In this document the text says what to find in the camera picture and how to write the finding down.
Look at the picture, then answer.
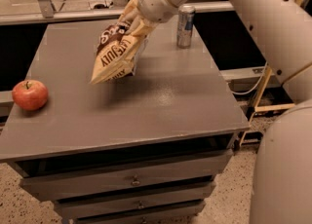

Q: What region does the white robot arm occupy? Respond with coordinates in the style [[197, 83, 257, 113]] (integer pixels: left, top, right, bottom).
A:
[[121, 0, 312, 224]]

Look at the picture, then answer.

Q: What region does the grey drawer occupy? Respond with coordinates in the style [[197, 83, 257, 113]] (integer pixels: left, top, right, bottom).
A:
[[20, 149, 232, 201], [75, 200, 205, 224], [55, 181, 215, 219]]

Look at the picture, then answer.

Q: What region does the grey drawer cabinet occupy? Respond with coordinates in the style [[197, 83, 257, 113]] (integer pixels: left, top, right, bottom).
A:
[[0, 14, 251, 224]]

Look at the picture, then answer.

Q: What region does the brown Late July chip bag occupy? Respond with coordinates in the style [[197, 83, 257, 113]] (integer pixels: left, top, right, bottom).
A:
[[91, 20, 153, 84]]

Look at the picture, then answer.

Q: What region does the bottom grey drawer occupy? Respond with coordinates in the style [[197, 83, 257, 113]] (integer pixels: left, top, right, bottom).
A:
[[75, 200, 205, 224]]

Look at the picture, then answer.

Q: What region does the middle grey drawer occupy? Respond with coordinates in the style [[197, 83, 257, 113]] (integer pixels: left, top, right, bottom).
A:
[[55, 181, 215, 219]]

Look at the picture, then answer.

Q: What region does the top grey drawer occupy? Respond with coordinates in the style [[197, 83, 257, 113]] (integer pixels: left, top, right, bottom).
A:
[[20, 149, 232, 201]]

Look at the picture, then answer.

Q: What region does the red apple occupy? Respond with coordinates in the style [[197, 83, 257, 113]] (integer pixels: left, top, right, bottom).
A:
[[12, 80, 49, 111]]

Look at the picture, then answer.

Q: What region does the grey metal railing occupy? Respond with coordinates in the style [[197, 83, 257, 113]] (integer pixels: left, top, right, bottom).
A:
[[0, 0, 235, 27]]

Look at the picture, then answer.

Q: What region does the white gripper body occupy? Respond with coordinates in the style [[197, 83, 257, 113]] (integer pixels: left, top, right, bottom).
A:
[[137, 0, 177, 22]]

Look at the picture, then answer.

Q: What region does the silver drink can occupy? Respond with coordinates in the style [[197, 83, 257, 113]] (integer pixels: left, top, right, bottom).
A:
[[176, 5, 195, 49]]

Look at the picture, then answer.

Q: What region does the white cable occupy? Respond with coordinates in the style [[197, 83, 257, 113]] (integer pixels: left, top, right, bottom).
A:
[[230, 63, 269, 96]]

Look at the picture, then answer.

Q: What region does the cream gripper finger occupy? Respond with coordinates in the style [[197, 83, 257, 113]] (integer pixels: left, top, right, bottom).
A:
[[117, 0, 157, 38]]

